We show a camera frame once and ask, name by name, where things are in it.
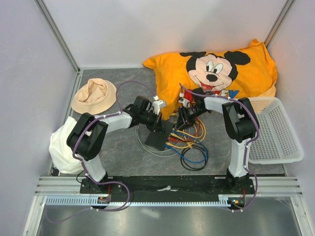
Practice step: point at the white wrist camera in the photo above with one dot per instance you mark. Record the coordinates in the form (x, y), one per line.
(184, 98)
(158, 105)

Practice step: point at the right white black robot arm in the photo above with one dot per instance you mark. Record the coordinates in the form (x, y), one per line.
(241, 125)

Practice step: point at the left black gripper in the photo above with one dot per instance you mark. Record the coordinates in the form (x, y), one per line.
(157, 125)

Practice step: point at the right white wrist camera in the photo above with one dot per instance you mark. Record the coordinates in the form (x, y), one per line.
(184, 98)

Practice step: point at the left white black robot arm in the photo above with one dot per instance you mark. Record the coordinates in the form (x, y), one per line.
(87, 136)

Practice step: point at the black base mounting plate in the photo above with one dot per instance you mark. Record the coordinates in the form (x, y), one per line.
(200, 187)

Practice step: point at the white plastic basket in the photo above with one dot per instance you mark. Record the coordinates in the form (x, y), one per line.
(277, 142)

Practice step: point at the black network switch box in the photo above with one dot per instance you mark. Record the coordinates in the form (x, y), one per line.
(159, 136)

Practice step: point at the orange Mickey Mouse pillow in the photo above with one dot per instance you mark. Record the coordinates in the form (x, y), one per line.
(245, 72)

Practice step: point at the peach bucket hat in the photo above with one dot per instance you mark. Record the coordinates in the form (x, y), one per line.
(96, 96)

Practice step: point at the white crumpled cloth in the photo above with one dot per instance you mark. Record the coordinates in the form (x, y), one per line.
(60, 152)

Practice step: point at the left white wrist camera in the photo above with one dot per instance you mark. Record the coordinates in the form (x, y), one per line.
(158, 105)

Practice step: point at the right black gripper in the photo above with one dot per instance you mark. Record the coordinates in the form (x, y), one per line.
(183, 119)

